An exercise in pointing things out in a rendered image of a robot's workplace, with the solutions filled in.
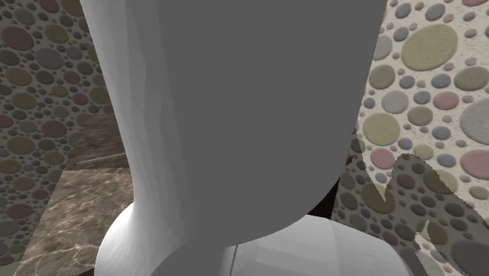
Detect thin white pen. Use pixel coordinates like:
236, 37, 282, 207
72, 152, 128, 166

